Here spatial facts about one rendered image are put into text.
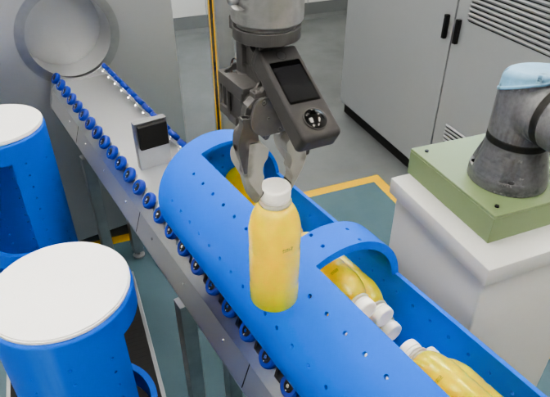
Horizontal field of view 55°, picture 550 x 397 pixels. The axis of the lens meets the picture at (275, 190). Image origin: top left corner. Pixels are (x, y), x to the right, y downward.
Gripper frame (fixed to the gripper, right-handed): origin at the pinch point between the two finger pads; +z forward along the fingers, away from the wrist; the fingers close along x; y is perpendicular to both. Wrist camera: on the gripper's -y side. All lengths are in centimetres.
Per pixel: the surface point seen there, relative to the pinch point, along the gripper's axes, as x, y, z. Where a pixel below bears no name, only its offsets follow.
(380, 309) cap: -20.1, -2.2, 31.0
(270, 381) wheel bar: -4, 7, 50
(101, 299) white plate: 19, 33, 40
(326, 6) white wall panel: -333, 439, 144
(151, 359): 2, 83, 130
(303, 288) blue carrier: -6.5, 1.9, 22.2
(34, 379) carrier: 34, 30, 50
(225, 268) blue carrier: -1.2, 18.7, 29.4
